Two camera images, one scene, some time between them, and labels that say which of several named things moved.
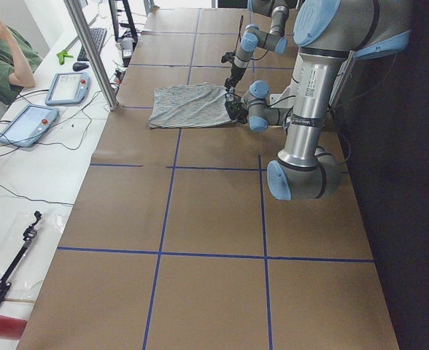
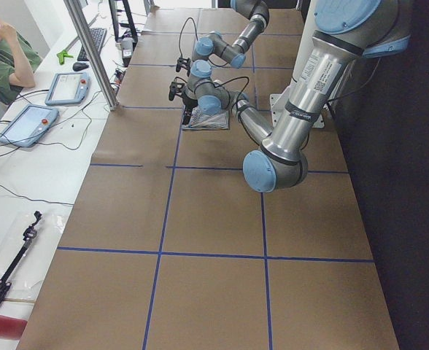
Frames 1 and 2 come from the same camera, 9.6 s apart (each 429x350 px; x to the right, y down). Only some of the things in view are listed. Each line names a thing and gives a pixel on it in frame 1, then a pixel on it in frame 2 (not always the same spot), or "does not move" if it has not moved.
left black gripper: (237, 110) -> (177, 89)
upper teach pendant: (68, 89) does not move
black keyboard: (98, 35) does not move
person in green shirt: (8, 60) does not move
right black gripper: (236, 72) -> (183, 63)
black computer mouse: (79, 65) does not move
